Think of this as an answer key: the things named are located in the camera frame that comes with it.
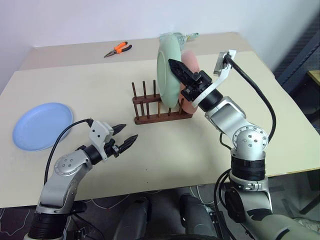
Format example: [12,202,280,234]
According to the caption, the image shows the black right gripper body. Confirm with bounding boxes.
[180,70,214,103]

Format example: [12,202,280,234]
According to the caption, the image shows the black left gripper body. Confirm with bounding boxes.
[101,139,124,161]

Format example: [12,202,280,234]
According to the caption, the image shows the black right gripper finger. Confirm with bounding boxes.
[168,58,201,87]

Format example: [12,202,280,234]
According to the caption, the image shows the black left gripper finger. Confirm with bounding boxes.
[119,134,139,154]
[111,123,128,138]

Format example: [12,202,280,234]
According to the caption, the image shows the green plate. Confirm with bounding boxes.
[156,33,185,109]

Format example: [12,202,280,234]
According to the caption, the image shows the wooden dish rack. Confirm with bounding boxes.
[131,79,195,126]

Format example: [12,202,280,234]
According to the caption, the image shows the pink plate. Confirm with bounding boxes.
[177,49,201,116]

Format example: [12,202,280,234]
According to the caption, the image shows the dark rounded shape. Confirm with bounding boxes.
[179,193,219,240]
[116,196,152,240]

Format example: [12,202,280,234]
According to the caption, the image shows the blue plate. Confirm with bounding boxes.
[12,102,75,152]

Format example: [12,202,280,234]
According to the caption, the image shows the wooden side table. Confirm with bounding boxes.
[307,69,320,88]

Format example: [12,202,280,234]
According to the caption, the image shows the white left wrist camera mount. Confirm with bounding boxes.
[88,120,114,161]

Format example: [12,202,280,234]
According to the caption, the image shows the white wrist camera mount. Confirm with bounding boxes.
[191,49,238,109]
[88,120,114,161]

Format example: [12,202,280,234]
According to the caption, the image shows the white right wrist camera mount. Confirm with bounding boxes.
[191,49,238,109]

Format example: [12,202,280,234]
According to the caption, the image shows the clear container with green handle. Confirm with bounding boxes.
[159,31,201,50]

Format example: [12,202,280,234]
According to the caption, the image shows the white floor cable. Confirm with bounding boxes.
[91,194,131,210]
[189,185,214,211]

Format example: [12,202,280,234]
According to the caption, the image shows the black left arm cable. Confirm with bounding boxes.
[43,118,94,187]

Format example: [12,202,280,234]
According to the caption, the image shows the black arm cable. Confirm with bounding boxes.
[43,118,94,187]
[219,53,277,151]

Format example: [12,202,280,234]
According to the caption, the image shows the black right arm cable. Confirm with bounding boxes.
[219,53,277,151]

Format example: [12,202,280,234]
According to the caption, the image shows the orange handled pliers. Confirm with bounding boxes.
[103,41,133,59]

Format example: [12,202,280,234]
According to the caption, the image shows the black torso cable loop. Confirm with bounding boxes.
[213,169,235,240]

